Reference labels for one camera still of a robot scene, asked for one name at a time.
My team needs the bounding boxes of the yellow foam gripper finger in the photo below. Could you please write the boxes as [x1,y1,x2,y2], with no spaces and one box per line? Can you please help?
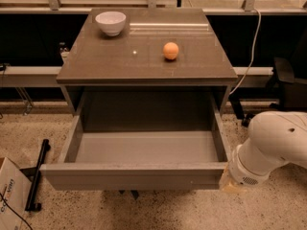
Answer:
[219,168,247,194]

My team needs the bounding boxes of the grey top drawer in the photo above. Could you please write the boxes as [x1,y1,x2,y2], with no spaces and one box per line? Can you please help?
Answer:
[40,91,228,191]

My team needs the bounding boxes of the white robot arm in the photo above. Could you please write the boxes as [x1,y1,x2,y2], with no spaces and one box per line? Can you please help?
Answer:
[219,111,307,194]

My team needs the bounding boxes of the grey drawer cabinet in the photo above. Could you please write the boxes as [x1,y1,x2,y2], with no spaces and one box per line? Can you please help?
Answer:
[57,8,237,107]

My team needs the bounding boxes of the black office chair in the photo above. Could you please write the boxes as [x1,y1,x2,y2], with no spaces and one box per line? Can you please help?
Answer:
[229,31,307,127]

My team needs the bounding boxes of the orange ball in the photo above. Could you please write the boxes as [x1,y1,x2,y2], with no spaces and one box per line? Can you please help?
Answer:
[163,42,179,60]

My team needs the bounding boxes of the black metal stand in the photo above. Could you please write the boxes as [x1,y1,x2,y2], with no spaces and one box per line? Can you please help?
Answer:
[20,139,51,212]

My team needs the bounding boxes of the white ceramic bowl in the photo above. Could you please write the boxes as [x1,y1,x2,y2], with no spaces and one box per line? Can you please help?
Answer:
[95,11,127,36]

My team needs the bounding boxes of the cardboard box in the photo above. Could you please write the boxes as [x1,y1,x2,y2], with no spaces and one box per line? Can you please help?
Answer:
[0,157,31,230]

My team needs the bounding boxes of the white cable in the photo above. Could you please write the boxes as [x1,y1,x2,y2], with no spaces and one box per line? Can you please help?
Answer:
[228,7,263,96]

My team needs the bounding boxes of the black cable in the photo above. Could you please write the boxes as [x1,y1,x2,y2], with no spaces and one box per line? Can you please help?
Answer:
[0,192,35,230]

